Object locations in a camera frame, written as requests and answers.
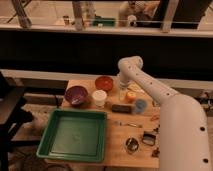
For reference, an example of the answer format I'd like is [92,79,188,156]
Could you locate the purple bowl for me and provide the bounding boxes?
[64,86,88,106]

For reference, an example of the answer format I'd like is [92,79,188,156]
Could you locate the pile of brown nuts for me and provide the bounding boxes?
[151,148,160,158]

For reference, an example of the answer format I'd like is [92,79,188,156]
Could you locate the black rectangular block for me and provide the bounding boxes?
[111,104,132,113]

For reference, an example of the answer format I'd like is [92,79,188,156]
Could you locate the small metal cup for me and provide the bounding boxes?
[125,137,139,154]

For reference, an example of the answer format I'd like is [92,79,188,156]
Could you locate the white cup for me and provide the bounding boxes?
[92,90,107,107]

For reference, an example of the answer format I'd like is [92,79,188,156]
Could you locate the red bowl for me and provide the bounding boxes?
[95,76,113,91]

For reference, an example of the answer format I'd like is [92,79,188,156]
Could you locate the orange carrot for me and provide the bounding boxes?
[150,115,159,121]

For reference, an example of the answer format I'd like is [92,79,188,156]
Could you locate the green plastic tray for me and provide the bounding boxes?
[37,109,107,163]

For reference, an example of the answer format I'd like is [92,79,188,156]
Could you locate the black side table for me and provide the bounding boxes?
[0,72,36,171]

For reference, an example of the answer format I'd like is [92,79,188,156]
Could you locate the orange fruit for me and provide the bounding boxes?
[125,91,137,103]

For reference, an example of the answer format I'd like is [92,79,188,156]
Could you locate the yellow banana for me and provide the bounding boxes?
[128,83,144,93]

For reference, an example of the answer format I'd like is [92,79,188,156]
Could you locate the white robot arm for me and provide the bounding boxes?
[118,56,213,171]

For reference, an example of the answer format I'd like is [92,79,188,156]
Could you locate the silver fork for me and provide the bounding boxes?
[113,121,143,128]

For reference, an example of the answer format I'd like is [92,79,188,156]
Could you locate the square metal cutter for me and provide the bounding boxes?
[142,131,156,146]

